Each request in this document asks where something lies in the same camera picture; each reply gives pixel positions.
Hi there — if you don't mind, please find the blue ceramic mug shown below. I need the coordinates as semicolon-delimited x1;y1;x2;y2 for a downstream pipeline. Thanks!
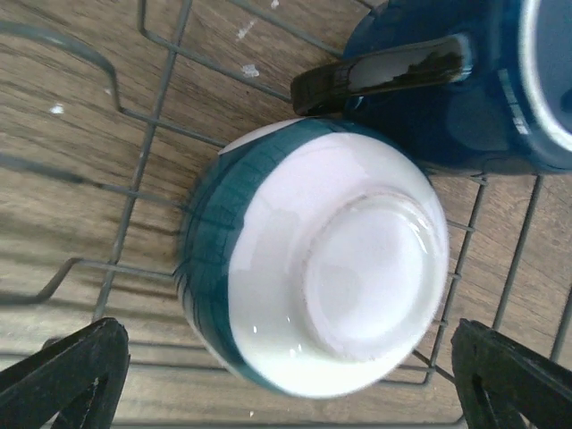
290;0;571;175

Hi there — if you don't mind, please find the grey wire dish rack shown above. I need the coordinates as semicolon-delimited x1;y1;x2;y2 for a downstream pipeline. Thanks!
1;1;571;428

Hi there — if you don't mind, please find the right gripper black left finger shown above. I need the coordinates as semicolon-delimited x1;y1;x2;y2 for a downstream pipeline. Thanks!
1;317;130;428

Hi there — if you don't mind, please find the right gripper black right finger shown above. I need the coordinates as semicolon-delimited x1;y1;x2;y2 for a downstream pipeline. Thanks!
451;318;571;428

